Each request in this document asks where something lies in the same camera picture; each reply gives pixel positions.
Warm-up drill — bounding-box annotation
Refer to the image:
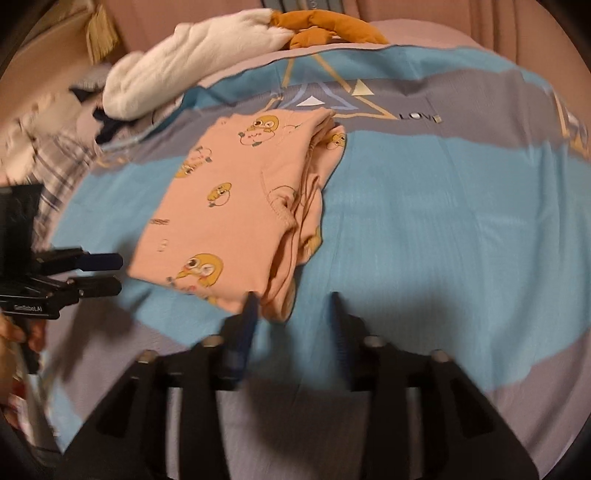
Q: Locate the pile of small clothes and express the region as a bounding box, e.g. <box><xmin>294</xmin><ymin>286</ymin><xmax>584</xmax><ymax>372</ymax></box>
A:
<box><xmin>1</xmin><ymin>91</ymin><xmax>82</xmax><ymax>184</ymax></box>

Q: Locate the person's left hand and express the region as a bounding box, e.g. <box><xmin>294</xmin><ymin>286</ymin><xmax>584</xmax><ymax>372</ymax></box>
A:
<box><xmin>0</xmin><ymin>314</ymin><xmax>47</xmax><ymax>406</ymax></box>

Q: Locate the blue grey bed cover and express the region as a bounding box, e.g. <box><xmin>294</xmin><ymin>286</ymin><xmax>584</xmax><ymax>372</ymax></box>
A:
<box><xmin>52</xmin><ymin>46</ymin><xmax>590</xmax><ymax>479</ymax></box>

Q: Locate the straw tassel hanging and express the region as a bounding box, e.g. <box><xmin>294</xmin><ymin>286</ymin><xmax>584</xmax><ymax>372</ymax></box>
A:
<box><xmin>85</xmin><ymin>4</ymin><xmax>119</xmax><ymax>65</ymax></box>

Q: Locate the dark blue garment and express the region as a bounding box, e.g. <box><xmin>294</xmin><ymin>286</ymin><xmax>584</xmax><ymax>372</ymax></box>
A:
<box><xmin>68</xmin><ymin>85</ymin><xmax>137</xmax><ymax>145</ymax></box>

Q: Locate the white plush goose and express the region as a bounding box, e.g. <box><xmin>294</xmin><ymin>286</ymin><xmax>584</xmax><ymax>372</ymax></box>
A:
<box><xmin>102</xmin><ymin>8</ymin><xmax>388</xmax><ymax>121</ymax></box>

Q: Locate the pink curtain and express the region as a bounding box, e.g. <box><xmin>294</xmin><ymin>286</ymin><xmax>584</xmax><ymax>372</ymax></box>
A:
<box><xmin>102</xmin><ymin>0</ymin><xmax>590</xmax><ymax>96</ymax></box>

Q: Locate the plaid pillow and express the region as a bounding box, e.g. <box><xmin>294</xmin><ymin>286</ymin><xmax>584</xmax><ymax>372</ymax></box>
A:
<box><xmin>25</xmin><ymin>130</ymin><xmax>100</xmax><ymax>250</ymax></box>

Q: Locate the pink cartoon print shirt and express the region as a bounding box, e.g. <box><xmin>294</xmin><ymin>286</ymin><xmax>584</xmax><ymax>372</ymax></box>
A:
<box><xmin>128</xmin><ymin>107</ymin><xmax>346</xmax><ymax>321</ymax></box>

